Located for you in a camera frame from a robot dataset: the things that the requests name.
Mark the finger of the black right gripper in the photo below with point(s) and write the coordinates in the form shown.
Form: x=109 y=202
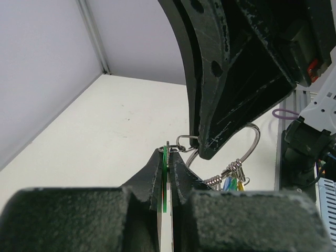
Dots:
x=185 y=18

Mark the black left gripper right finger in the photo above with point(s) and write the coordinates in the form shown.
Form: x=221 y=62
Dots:
x=208 y=220

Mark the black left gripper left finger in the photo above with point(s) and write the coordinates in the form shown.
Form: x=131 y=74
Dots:
x=124 y=218

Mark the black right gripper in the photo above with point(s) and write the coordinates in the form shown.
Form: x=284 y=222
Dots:
x=248 y=56

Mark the silver keyring with keys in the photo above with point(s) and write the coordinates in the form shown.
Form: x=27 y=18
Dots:
x=231 y=178

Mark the key with green tag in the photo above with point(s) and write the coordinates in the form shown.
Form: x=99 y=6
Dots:
x=167 y=229

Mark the left aluminium frame post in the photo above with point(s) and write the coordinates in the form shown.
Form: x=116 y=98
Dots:
x=94 y=35

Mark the white slotted cable duct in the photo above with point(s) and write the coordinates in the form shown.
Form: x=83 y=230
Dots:
x=326 y=193

